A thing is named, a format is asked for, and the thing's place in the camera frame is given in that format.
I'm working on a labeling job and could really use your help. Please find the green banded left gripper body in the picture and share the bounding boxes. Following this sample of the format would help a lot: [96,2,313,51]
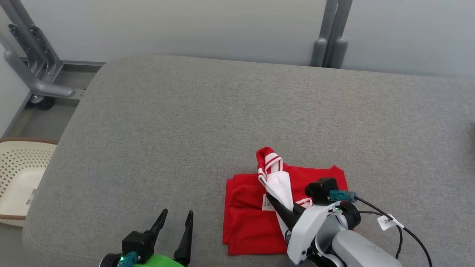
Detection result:
[134,254,184,267]

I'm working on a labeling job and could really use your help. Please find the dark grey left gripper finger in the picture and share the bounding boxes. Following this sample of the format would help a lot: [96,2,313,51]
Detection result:
[150,209,168,240]
[174,211,194,266]

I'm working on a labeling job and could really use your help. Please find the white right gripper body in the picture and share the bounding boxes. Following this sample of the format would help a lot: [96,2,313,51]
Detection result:
[286,202,342,266]

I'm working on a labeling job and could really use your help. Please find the red basketball jersey number 23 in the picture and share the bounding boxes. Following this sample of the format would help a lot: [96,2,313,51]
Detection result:
[223,146,348,256]

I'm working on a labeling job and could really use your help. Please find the grey fabric ottoman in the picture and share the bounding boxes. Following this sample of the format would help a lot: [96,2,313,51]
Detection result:
[22,55,475,267]

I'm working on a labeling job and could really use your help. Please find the cream perforated laundry basket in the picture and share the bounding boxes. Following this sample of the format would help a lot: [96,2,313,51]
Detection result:
[0,138,59,227]

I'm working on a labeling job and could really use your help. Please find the black caster wheel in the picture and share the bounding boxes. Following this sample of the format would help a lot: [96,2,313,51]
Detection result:
[28,96,56,111]

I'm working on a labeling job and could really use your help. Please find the grey upright posts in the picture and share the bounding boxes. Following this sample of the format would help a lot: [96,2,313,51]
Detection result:
[311,0,353,69]

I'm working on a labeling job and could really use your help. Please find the left black cable teal plug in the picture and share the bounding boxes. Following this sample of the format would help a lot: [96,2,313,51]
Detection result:
[118,251,139,267]

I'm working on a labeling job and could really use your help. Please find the black cable teal plug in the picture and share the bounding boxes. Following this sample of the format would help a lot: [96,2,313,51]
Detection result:
[118,251,139,267]
[330,190,433,267]

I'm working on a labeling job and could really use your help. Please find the right black cable teal plug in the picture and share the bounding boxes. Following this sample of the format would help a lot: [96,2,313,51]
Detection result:
[330,190,433,267]

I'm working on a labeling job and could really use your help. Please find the white cable tag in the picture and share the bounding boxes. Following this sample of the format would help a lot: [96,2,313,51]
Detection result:
[378,214,404,231]

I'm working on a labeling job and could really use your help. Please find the grey metal stand frame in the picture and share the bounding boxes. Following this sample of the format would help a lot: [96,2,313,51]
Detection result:
[0,0,107,100]

